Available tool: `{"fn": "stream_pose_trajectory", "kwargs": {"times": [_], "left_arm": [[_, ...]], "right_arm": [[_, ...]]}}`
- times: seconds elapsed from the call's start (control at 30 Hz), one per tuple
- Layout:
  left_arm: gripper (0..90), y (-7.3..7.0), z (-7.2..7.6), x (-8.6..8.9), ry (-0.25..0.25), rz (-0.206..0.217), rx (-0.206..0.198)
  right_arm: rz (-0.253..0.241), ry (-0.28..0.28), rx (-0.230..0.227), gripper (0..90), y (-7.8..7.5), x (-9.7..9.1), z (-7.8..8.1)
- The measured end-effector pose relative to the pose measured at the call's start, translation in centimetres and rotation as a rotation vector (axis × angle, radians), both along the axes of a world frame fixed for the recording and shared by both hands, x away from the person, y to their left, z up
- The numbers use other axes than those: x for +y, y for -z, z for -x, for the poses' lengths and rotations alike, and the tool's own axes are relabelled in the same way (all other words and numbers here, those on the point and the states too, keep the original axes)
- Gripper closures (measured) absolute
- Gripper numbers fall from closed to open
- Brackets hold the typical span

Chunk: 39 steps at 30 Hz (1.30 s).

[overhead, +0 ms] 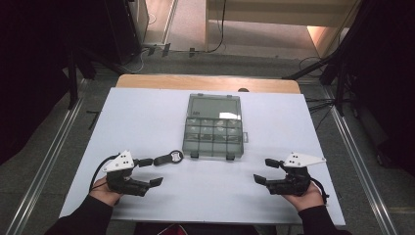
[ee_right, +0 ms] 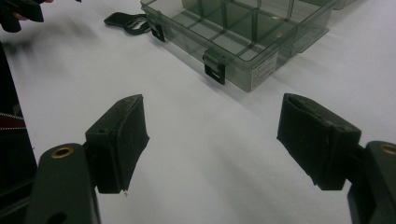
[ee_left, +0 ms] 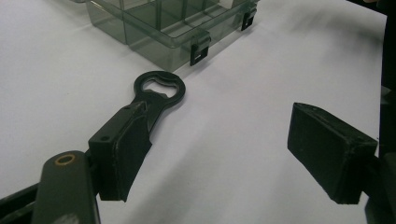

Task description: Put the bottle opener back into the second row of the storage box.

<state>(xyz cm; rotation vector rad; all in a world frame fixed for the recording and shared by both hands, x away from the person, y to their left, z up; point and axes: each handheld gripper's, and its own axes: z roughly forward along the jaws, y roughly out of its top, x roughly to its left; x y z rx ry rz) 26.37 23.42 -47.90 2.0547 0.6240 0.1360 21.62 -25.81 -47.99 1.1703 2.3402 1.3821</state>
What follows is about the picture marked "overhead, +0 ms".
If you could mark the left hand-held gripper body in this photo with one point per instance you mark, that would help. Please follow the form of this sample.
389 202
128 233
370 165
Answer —
125 186

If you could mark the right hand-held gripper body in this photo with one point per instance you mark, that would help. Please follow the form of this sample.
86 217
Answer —
293 182

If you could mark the grey clear plastic compartment box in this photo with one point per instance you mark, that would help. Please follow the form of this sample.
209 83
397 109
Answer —
213 137

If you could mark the person's right hand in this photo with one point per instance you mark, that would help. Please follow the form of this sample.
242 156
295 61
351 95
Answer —
308 199

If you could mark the person's left hand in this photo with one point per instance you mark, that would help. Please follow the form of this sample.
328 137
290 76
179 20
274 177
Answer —
102 195

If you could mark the white table cover board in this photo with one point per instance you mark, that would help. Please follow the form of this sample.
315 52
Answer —
147 124

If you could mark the person's red clothing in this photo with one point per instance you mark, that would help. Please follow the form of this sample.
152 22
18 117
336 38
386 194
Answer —
173 230

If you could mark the small dark round object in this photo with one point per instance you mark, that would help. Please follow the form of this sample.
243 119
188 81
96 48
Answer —
243 89

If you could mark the wooden table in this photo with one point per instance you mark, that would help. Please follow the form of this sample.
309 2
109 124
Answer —
195 83

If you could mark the black metal stand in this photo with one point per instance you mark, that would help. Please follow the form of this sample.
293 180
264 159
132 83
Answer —
73 81
339 81

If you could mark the black cabinet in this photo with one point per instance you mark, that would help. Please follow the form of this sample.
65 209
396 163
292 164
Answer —
125 29

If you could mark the light wooden bench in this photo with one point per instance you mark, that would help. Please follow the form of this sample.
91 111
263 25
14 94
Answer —
277 16

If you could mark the metal floor rail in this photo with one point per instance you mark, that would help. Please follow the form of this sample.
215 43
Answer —
45 156
362 163

